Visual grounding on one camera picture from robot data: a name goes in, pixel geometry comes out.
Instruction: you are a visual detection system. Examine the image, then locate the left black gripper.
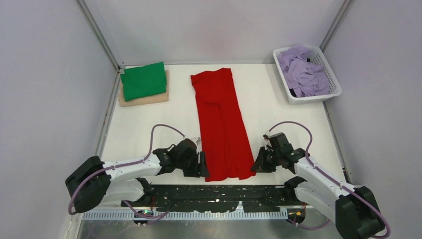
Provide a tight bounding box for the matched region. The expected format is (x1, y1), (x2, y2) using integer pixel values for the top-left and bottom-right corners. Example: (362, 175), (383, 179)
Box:
(177, 151), (210, 178)

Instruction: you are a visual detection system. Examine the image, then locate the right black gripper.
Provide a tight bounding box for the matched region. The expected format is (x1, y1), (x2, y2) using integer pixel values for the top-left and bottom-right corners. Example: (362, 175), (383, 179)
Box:
(251, 146), (281, 173)

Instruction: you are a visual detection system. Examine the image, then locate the red t shirt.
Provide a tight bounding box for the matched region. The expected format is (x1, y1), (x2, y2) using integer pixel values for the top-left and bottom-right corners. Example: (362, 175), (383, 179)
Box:
(191, 68), (255, 182)

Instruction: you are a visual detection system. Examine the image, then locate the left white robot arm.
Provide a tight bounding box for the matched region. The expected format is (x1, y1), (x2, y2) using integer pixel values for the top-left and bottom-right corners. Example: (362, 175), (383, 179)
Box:
(65, 138), (210, 215)

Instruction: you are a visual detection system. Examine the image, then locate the black garment in basket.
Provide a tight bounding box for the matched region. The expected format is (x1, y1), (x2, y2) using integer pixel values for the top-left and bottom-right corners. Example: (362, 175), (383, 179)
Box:
(289, 89), (297, 98)

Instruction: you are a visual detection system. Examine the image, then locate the folded beige t shirt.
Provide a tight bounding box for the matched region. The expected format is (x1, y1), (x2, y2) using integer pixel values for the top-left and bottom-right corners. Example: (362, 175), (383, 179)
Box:
(117, 81), (169, 107)

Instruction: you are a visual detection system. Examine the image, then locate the lilac t shirt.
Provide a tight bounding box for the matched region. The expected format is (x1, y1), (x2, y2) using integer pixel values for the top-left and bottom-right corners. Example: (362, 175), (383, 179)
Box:
(277, 45), (329, 98)

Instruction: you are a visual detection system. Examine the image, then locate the white plastic basket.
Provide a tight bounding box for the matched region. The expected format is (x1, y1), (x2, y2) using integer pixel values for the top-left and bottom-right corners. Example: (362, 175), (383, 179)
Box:
(273, 45), (342, 105)

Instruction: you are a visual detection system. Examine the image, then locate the folded green t shirt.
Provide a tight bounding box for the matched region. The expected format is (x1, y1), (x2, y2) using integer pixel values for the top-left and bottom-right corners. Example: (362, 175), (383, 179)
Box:
(120, 62), (167, 101)

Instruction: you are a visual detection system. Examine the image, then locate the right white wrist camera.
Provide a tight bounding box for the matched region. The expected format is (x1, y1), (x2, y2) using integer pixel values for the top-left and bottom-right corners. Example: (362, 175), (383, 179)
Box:
(263, 131), (272, 141)

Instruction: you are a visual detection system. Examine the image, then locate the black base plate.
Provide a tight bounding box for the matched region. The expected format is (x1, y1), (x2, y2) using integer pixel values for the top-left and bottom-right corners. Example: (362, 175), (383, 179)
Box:
(120, 185), (304, 213)

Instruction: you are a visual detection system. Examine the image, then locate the white slotted cable duct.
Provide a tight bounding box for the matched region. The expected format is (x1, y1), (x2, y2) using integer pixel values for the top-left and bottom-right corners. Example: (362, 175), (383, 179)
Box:
(82, 209), (288, 221)

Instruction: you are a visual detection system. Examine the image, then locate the aluminium front rail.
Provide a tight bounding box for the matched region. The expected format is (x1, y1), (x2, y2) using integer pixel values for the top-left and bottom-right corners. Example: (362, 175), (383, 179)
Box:
(70, 184), (371, 211)

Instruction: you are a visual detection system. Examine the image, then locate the left aluminium frame post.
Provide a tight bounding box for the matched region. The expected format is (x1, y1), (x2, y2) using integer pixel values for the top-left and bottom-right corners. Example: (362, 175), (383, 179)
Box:
(76, 0), (126, 72)

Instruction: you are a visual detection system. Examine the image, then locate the aluminium frame post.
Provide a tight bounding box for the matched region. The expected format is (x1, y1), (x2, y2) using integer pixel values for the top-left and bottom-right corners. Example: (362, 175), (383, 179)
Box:
(319, 0), (355, 52)
(76, 0), (126, 72)

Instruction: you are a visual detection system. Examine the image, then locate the right aluminium frame post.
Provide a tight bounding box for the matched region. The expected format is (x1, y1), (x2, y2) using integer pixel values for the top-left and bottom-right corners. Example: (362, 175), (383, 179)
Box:
(319, 0), (355, 52)

